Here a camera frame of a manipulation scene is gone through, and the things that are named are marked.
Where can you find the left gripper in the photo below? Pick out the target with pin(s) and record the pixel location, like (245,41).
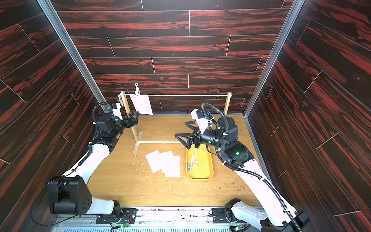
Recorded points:
(133,123)

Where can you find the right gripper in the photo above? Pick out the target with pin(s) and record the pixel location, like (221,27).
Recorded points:
(195,139)

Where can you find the white postcard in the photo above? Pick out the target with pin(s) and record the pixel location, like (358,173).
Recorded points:
(165,157)
(154,161)
(142,104)
(173,167)

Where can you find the wooden drying rack frame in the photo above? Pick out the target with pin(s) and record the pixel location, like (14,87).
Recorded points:
(156,130)

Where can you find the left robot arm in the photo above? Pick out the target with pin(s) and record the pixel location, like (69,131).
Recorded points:
(69,194)

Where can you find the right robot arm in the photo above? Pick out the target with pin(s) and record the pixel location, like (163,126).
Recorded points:
(276,215)

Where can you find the yellow plastic tray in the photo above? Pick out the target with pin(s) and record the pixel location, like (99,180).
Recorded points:
(204,157)

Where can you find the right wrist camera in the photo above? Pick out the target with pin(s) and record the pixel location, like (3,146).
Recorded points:
(201,120)

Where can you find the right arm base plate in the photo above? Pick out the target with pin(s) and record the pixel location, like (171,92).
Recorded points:
(218,215)

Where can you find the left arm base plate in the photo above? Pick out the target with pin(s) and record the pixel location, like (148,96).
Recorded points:
(127,216)

